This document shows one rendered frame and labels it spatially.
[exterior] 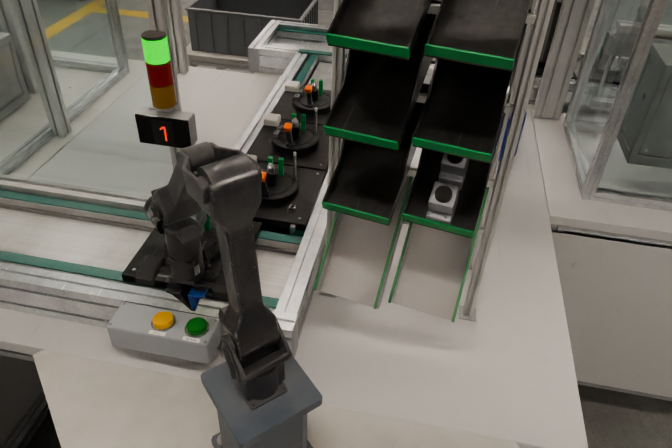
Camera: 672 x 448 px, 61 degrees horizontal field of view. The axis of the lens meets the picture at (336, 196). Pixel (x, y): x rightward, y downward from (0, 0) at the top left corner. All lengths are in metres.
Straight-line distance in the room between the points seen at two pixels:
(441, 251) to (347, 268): 0.19
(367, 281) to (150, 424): 0.49
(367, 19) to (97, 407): 0.87
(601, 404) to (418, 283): 1.40
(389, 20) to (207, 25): 2.30
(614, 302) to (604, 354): 0.24
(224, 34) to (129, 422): 2.31
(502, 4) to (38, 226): 1.19
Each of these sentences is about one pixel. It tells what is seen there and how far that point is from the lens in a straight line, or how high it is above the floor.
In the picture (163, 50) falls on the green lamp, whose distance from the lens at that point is 1.23.
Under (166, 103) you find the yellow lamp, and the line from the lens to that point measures 1.28.
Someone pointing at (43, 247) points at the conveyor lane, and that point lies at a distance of 1.53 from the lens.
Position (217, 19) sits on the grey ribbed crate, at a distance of 3.15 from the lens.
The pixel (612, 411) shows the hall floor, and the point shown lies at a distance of 2.47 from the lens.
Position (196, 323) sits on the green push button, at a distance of 1.18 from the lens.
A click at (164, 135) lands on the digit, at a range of 1.31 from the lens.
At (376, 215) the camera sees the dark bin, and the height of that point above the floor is 1.21.
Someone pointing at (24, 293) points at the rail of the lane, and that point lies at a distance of 1.41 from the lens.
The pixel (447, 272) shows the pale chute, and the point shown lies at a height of 1.05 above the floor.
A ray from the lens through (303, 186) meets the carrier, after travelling 1.51.
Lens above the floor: 1.85
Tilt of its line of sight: 36 degrees down
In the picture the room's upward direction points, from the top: 3 degrees clockwise
